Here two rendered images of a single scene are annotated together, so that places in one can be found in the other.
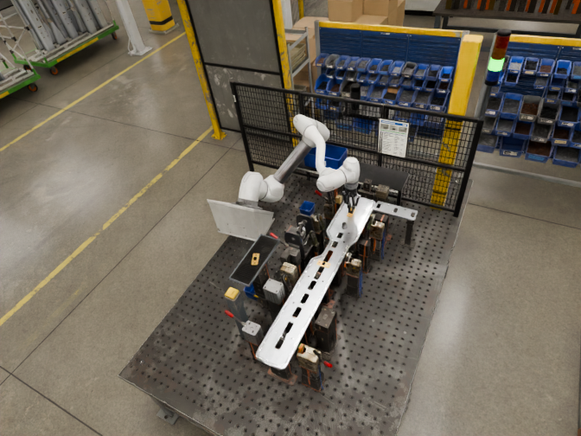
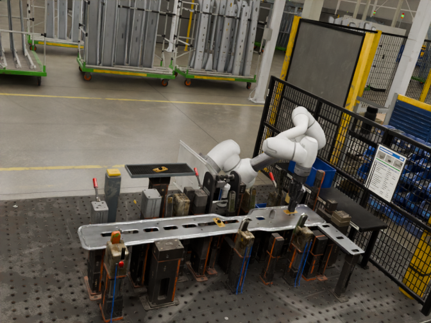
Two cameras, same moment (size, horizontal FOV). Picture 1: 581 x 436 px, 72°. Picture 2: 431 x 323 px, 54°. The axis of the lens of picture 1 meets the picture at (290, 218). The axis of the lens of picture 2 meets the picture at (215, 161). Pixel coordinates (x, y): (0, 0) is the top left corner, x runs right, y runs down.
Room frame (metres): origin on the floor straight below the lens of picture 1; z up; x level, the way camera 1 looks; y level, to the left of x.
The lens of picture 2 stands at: (-0.24, -0.94, 2.12)
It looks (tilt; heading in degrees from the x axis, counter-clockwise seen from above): 22 degrees down; 26
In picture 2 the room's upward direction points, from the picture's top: 11 degrees clockwise
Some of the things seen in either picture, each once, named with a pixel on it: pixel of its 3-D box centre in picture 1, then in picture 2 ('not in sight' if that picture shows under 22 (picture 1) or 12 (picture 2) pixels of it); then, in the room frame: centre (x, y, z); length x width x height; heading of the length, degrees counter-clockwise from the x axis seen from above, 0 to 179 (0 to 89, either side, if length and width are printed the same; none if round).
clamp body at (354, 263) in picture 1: (353, 278); (239, 261); (1.49, -0.34, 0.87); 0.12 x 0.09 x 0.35; 56
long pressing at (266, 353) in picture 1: (323, 267); (215, 224); (1.51, -0.16, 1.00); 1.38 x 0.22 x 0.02; 146
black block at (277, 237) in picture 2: (364, 256); (272, 259); (1.67, -0.46, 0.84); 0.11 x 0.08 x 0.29; 56
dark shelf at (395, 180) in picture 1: (347, 169); (324, 192); (2.39, -0.49, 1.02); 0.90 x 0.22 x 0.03; 56
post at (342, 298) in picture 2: (409, 229); (346, 273); (1.84, -0.82, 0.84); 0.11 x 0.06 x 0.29; 56
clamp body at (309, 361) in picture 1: (311, 368); (115, 281); (0.94, 0.01, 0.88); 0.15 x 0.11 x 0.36; 56
